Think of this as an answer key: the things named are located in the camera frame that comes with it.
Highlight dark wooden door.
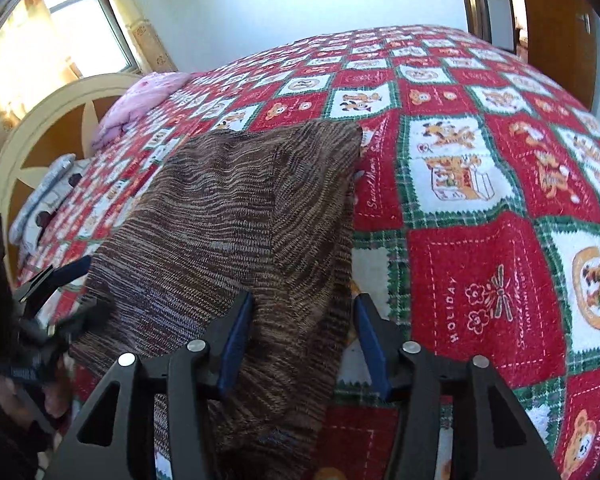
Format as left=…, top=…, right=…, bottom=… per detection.
left=455, top=0, right=493, bottom=43

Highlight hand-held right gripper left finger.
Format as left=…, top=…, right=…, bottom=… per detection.
left=42, top=290, right=255, bottom=480

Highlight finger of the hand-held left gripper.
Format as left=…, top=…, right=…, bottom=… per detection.
left=12, top=255, right=95, bottom=313
left=45, top=295, right=116, bottom=348

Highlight yellow patterned curtain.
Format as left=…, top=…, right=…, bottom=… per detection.
left=92, top=0, right=178, bottom=73

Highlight cream wooden headboard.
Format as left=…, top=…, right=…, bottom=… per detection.
left=0, top=72, right=141, bottom=281

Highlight brown wooden door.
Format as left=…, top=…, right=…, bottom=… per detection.
left=515, top=0, right=598, bottom=111

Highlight red checked printed blanket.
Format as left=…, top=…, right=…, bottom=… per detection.
left=10, top=24, right=600, bottom=480

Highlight person's left hand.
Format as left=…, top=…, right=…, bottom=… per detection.
left=42, top=355, right=78, bottom=423

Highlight grey patterned pillow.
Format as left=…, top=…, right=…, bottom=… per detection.
left=9, top=154, right=88, bottom=256

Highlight brown knit sweater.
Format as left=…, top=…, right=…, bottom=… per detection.
left=70, top=121, right=363, bottom=480

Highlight pink quilt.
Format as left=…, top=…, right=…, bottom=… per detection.
left=91, top=71, right=191, bottom=150

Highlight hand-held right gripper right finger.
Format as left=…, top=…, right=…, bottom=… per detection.
left=352, top=294, right=563, bottom=480

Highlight window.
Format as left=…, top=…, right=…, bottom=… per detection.
left=0, top=0, right=136, bottom=126

